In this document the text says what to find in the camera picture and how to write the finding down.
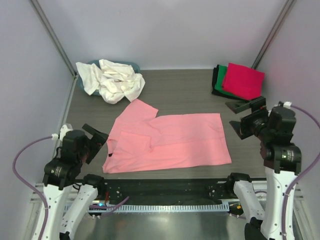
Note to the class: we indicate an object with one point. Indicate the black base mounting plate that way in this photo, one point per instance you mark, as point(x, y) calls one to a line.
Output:
point(168, 192)

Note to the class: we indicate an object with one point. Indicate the white crumpled t-shirt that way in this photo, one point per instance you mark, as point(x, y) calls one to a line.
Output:
point(114, 81)

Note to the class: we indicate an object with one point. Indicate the folded magenta t-shirt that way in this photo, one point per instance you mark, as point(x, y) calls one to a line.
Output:
point(243, 81)

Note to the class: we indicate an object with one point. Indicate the folded black t-shirt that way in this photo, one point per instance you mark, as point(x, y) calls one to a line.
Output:
point(214, 82)

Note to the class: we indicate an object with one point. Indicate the right aluminium corner post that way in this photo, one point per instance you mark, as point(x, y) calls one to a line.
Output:
point(275, 29)

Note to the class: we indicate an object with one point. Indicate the aluminium frame rail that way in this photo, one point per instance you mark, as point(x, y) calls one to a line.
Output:
point(260, 189)

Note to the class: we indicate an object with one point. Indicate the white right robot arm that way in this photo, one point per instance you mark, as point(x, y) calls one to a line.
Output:
point(282, 160)

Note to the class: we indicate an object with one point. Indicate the teal plastic basket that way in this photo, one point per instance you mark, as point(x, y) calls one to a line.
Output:
point(79, 81)

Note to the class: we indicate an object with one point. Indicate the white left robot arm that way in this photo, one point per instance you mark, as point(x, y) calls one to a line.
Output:
point(54, 221)

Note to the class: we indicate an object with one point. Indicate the aluminium corner post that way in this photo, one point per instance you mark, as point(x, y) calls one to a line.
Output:
point(52, 35)
point(275, 29)

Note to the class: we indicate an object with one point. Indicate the left aluminium corner post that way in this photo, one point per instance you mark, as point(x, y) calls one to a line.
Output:
point(52, 35)

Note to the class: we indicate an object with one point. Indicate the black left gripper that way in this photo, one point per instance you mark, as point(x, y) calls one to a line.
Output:
point(96, 141)

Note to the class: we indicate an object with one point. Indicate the slotted grey cable duct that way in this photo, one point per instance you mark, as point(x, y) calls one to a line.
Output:
point(224, 207)

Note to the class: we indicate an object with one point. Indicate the folded green t-shirt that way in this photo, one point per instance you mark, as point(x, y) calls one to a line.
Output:
point(222, 70)

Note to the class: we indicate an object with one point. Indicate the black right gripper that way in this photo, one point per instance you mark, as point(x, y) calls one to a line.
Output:
point(238, 106)

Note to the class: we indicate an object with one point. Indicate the pink t-shirt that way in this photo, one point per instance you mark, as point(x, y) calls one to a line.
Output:
point(140, 140)

